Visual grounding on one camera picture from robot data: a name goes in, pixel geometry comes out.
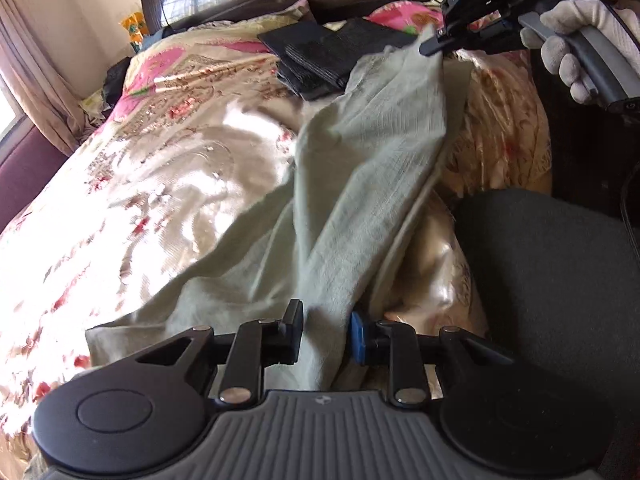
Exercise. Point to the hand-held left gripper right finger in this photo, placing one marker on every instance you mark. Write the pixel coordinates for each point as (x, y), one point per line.
(358, 338)

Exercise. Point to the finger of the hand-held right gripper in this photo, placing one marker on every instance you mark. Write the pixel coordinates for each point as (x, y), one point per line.
(450, 39)

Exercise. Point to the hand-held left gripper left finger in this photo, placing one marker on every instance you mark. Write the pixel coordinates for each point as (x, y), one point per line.
(293, 335)

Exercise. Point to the grey-green pants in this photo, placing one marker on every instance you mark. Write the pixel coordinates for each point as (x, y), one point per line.
(350, 160)

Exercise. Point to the person's right hand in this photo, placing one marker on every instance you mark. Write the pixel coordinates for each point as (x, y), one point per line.
(565, 17)

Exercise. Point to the pink floral pillow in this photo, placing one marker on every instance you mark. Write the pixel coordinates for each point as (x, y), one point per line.
(400, 16)

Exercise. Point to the black folded cloth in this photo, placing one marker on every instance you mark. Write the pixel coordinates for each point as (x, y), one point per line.
(320, 55)

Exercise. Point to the black chair seat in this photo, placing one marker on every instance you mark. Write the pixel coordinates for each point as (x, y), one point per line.
(550, 285)

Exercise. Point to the floral satin bedspread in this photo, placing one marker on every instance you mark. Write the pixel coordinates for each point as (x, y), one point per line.
(150, 185)

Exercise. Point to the pale printed paper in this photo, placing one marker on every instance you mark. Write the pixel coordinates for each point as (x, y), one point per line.
(94, 105)

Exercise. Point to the dark clothes pile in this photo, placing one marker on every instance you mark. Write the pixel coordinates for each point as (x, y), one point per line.
(117, 80)

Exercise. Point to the maroon upholstered bench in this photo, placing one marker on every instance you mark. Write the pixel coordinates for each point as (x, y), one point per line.
(25, 175)

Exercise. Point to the yellow orange bag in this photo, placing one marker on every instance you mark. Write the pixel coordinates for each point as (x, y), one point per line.
(134, 30)

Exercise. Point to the beige curtain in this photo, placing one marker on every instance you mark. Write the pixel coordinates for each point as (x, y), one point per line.
(40, 75)

